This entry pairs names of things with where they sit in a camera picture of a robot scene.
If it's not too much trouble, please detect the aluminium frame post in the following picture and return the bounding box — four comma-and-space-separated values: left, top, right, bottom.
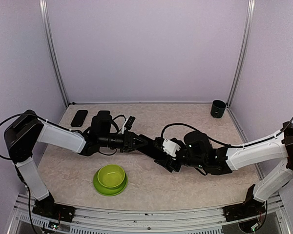
227, 0, 256, 109
39, 0, 70, 108

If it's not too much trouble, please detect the green bowl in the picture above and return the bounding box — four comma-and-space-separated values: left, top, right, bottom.
97, 164, 126, 189

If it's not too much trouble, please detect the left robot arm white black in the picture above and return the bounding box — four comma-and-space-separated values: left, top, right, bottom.
0, 110, 147, 217

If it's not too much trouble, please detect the black cylinder cup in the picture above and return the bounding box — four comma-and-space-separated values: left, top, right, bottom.
210, 100, 227, 118

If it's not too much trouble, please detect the dark phone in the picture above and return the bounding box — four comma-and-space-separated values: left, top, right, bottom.
136, 134, 170, 163

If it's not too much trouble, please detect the left aluminium frame post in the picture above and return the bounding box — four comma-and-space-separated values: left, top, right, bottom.
39, 0, 70, 108

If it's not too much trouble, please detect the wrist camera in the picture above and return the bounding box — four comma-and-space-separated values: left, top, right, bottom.
154, 137, 181, 159
121, 116, 136, 134

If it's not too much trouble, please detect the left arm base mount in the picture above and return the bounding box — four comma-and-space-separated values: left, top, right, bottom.
32, 193, 75, 223

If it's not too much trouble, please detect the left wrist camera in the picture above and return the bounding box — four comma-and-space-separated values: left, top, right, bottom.
121, 116, 136, 134

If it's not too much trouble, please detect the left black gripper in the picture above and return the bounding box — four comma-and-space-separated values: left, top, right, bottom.
99, 130, 148, 153

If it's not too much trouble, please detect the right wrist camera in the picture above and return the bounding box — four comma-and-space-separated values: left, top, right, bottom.
154, 137, 181, 159

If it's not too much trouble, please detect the front aluminium rail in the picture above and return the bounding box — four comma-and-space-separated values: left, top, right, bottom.
7, 192, 291, 234

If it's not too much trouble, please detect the black phone case horizontal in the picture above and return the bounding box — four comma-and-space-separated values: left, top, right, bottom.
70, 110, 88, 127

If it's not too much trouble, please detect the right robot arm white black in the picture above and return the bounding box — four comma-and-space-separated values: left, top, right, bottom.
154, 120, 293, 216

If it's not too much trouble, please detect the right aluminium frame post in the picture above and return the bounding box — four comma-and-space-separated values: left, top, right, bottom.
227, 0, 256, 109

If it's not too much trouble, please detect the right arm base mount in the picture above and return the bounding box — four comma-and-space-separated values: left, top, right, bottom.
223, 184, 267, 222

